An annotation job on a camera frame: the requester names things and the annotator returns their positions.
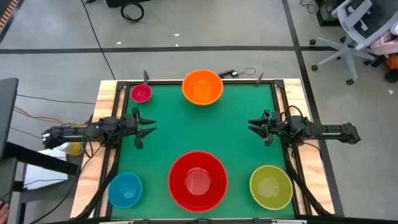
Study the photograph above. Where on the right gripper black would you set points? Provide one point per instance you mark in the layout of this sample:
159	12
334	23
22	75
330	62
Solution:
274	126

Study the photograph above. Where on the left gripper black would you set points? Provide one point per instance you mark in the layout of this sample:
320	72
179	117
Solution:
130	126

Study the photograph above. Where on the small pink bowl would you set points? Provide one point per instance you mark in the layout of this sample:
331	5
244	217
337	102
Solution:
141	93

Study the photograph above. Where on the yellow-green bowl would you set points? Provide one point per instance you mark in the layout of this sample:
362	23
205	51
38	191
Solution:
270	187

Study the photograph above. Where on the blue bowl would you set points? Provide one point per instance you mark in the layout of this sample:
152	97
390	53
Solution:
125	190

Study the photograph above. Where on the orange bowl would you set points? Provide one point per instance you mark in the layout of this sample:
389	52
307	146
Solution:
202	87

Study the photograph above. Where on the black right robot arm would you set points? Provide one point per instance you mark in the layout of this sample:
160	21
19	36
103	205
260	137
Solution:
335	130

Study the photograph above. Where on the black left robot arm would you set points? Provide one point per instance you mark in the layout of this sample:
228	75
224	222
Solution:
71	135

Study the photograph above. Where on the green table mat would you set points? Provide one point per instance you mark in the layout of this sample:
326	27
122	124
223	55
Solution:
192	130

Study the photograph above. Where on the yellow cup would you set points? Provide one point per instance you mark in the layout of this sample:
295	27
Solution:
74	150

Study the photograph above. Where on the large red bowl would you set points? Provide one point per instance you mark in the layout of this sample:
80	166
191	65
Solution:
198	181

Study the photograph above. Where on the white light bar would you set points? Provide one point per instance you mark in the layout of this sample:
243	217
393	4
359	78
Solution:
116	222
289	221

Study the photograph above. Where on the black desk stand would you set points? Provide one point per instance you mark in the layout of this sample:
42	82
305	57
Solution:
37	161

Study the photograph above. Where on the grey office chair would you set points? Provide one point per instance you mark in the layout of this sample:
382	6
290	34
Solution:
349	53

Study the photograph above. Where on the black equipment box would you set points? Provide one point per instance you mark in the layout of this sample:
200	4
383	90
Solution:
325	17

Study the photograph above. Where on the black monitor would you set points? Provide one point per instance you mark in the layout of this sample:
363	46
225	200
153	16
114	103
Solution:
7	109

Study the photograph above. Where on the orange object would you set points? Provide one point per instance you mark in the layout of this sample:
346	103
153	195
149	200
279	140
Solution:
393	62

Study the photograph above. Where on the pink bag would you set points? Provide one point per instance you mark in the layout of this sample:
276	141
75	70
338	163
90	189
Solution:
385	45

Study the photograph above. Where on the person's hand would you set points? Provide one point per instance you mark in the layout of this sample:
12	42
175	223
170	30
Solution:
3	214

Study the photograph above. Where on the orange black striped ramp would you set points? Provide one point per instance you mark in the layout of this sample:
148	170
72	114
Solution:
6	15

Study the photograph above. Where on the black aluminium table frame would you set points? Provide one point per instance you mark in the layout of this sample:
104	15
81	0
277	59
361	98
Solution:
164	82

